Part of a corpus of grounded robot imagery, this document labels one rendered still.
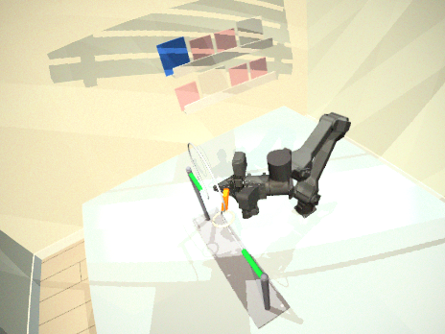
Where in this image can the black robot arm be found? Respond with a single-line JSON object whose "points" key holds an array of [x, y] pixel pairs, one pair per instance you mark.
{"points": [[304, 165]]}

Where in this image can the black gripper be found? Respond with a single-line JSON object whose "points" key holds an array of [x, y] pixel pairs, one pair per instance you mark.
{"points": [[235, 182]]}

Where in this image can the orange handle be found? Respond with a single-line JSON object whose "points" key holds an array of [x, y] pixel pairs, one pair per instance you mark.
{"points": [[226, 198]]}

